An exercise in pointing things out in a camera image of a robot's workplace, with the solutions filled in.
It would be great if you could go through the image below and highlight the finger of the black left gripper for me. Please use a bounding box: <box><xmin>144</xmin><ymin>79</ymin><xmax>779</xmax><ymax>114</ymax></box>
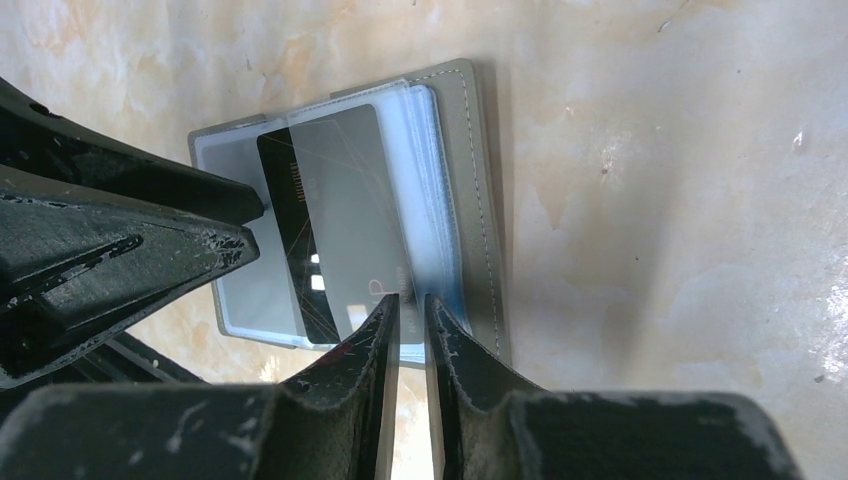
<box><xmin>1</xmin><ymin>167</ymin><xmax>259</xmax><ymax>389</ymax></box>
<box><xmin>1</xmin><ymin>80</ymin><xmax>264</xmax><ymax>225</ymax></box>

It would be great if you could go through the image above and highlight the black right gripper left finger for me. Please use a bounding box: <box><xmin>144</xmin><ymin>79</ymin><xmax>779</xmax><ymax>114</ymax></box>
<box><xmin>1</xmin><ymin>294</ymin><xmax>399</xmax><ymax>479</ymax></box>

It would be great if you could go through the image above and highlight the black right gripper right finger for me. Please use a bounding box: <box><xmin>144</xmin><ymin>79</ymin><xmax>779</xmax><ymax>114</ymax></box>
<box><xmin>424</xmin><ymin>295</ymin><xmax>802</xmax><ymax>479</ymax></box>

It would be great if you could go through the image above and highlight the grey card holder wallet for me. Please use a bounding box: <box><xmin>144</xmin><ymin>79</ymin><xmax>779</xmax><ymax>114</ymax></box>
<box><xmin>188</xmin><ymin>58</ymin><xmax>511</xmax><ymax>366</ymax></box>

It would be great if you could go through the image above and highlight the black credit card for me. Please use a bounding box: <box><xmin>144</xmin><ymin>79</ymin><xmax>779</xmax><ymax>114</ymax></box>
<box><xmin>257</xmin><ymin>104</ymin><xmax>424</xmax><ymax>345</ymax></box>

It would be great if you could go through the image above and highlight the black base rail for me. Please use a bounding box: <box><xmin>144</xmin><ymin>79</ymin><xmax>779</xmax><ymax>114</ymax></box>
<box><xmin>1</xmin><ymin>333</ymin><xmax>203</xmax><ymax>401</ymax></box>

